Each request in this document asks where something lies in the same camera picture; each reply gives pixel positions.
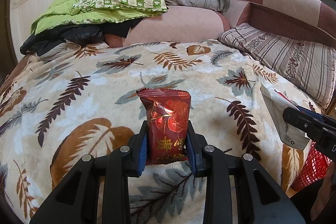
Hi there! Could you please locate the leaf print blanket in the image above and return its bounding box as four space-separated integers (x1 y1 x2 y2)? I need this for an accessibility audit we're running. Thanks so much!
0 39 324 224

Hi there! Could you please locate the white pouch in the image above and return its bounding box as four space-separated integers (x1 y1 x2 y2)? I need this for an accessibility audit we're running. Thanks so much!
260 82 311 152

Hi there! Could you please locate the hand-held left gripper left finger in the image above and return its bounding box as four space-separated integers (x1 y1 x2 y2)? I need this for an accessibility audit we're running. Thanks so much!
29 120 149 224

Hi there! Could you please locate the striped pillow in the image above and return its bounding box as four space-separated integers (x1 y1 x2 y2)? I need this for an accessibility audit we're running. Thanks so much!
218 22 336 109

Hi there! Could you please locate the pink quilted sofa cushion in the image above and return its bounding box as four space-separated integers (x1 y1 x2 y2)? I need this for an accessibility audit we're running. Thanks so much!
105 5 231 48

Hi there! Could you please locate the brown sofa frame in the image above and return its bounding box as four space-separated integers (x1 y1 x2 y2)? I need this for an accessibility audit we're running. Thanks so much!
224 0 336 48

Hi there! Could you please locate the black jacket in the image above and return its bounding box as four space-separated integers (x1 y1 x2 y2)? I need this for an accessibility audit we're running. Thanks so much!
20 18 143 55

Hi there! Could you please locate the red mesh basket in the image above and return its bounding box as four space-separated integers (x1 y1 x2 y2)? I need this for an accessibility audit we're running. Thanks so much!
291 140 332 192

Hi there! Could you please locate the red foil snack packet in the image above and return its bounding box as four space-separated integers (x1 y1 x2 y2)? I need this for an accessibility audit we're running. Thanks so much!
136 88 192 166

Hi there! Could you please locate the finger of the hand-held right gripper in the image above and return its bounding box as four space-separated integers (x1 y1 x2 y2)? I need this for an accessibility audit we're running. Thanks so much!
282 106 328 140
297 106 336 130

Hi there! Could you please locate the person's right forearm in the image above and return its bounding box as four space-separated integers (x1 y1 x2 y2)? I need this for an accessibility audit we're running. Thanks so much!
310 166 336 220

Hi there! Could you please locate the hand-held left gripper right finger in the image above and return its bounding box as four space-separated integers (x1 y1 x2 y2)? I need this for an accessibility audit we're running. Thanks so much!
186 121 307 224

